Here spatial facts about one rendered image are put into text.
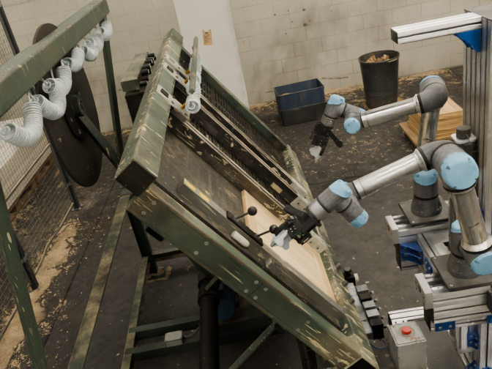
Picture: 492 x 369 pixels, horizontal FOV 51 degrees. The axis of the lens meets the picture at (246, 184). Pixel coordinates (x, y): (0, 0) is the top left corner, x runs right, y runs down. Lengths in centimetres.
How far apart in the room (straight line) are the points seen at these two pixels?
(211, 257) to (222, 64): 451
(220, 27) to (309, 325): 450
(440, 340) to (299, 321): 139
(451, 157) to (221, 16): 446
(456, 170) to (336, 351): 84
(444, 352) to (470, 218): 130
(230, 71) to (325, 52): 194
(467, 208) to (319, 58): 586
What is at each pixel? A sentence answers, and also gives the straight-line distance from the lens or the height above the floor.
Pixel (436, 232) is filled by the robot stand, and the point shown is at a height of 95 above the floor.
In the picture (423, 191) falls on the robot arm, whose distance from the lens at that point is 268.
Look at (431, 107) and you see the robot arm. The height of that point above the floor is 160.
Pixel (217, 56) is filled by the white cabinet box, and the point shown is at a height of 114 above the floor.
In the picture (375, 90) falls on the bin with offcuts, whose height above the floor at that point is 27.
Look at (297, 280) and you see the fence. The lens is 222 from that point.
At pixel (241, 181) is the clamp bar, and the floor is 140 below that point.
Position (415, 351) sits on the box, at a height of 88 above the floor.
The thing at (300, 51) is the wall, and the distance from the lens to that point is 762.
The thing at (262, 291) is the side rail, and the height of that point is 132.
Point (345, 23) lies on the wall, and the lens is 764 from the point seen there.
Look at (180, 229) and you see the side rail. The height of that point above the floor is 164.
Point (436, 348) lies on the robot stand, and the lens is 321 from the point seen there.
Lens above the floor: 253
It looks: 27 degrees down
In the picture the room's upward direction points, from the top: 12 degrees counter-clockwise
